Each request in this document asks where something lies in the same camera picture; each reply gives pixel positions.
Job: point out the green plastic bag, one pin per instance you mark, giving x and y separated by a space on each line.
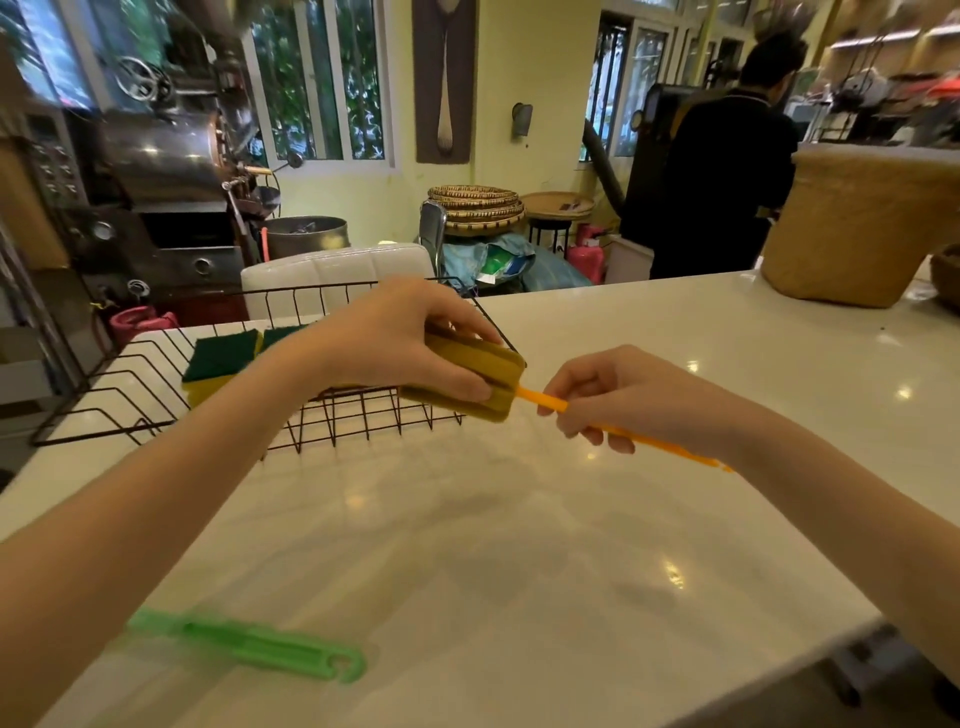
504 268

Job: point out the yellow and green sponge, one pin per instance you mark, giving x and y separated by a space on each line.
221 356
277 336

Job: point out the large woven basket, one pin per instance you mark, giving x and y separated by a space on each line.
855 225

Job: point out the black roaster machine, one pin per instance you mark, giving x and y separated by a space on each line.
645 165

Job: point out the large white frame window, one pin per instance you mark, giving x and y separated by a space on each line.
352 75

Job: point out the grey wall lamp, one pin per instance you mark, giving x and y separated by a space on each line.
522 120

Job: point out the brown cardboard box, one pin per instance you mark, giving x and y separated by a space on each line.
22 210

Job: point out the white chair back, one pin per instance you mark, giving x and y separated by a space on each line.
337 270

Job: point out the person's left forearm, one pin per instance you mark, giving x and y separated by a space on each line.
135 525

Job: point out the person's right hand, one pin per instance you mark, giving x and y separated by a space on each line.
645 397

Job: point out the chrome chair back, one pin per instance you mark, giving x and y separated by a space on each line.
432 232

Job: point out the white bin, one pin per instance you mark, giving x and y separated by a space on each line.
626 259

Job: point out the brown spoon wall picture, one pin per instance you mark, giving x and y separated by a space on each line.
444 90

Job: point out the steel coffee roaster machine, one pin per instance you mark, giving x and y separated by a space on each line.
165 157

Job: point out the round steel drum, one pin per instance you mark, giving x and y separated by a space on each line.
307 236

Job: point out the pile of blue bags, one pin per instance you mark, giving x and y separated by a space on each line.
547 277

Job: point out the person's right forearm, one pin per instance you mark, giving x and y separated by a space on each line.
862 510

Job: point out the lit wall shelves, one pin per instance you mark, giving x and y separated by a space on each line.
877 82

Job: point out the barred window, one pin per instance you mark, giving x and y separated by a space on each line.
641 67

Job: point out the stack of woven trays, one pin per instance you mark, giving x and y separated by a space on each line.
476 210

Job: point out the black pipe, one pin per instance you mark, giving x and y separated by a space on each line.
602 169

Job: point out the person's left hand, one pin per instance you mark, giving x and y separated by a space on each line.
382 337

